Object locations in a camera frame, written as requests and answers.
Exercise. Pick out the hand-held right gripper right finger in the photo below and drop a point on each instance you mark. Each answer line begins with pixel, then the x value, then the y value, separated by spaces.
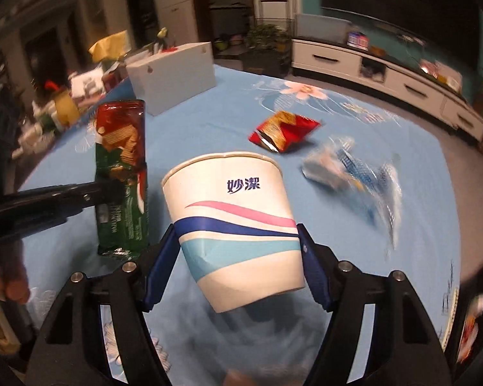
pixel 314 273

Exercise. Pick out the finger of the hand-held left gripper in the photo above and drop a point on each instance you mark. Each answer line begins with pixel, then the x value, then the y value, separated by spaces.
pixel 44 205

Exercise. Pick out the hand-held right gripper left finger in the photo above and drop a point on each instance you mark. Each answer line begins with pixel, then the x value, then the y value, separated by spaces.
pixel 161 269

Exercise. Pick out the white striped paper cup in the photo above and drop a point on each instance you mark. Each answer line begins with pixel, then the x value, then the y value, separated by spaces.
pixel 233 241

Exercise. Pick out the green red biscuit packet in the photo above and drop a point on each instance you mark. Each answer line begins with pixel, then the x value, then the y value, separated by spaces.
pixel 120 144

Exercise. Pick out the person's left hand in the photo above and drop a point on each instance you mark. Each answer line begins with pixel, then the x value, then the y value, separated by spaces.
pixel 8 281

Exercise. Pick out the yellow green bottle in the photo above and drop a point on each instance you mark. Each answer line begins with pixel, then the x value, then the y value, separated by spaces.
pixel 63 104

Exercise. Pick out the blue white wrapper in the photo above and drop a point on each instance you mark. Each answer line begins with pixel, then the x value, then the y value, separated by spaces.
pixel 346 165

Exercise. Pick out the red snack packet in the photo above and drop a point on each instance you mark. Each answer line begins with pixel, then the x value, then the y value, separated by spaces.
pixel 285 130

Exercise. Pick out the red white packet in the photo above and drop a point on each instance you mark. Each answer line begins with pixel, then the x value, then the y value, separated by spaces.
pixel 469 329

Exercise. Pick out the yellow bag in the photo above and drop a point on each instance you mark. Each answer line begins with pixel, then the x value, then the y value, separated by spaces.
pixel 108 44

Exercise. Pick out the blue printed tablecloth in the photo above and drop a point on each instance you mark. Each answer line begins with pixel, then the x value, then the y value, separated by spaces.
pixel 233 104

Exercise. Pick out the white cardboard box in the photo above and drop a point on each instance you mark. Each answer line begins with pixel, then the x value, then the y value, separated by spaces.
pixel 173 76

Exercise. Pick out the white television cabinet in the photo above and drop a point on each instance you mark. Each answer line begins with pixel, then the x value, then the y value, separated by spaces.
pixel 418 86

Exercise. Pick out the small blue red box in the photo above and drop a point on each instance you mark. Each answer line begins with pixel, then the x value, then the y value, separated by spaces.
pixel 358 41

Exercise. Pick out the pink box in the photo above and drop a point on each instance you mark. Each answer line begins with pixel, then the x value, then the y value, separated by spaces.
pixel 428 66

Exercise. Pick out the orange white box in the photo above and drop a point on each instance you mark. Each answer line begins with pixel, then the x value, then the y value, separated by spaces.
pixel 450 78

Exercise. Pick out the large bushy potted plant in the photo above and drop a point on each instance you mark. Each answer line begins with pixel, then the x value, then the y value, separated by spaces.
pixel 265 36

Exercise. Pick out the white flat panel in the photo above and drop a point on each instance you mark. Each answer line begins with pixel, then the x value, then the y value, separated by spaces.
pixel 318 28

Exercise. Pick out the large black television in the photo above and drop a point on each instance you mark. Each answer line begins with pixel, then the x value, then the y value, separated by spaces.
pixel 406 8

